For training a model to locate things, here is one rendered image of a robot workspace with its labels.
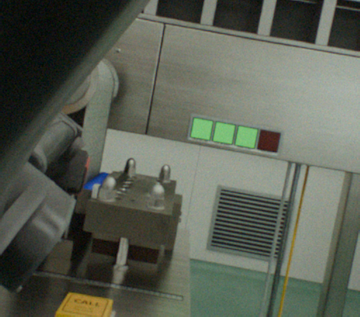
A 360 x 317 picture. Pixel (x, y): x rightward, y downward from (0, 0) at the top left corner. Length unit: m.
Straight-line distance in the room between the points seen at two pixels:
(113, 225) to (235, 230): 2.83
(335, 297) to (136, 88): 0.87
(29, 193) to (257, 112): 1.05
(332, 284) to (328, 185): 2.26
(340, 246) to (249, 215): 2.20
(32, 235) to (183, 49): 1.04
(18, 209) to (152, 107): 1.04
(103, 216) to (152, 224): 0.09
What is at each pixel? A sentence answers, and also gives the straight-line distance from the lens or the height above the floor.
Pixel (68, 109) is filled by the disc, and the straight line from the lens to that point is 0.91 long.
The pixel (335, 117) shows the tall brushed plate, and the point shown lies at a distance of 1.27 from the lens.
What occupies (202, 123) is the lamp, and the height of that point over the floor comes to 1.20.
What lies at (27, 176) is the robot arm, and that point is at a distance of 0.21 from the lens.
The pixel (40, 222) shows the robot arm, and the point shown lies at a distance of 0.21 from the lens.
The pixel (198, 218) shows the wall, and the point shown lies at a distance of 3.65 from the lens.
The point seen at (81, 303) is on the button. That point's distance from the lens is 0.73.
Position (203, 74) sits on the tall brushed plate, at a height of 1.33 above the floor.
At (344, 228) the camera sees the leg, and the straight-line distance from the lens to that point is 1.49.
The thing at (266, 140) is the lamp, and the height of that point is 1.19.
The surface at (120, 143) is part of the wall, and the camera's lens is 3.59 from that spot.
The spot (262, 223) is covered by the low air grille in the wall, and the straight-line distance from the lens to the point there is 3.69.
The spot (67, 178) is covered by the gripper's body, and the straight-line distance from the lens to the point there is 0.73.
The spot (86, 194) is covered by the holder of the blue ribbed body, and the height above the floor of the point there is 1.03.
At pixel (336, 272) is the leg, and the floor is 0.82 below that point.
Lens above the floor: 1.24
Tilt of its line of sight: 4 degrees down
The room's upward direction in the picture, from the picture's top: 10 degrees clockwise
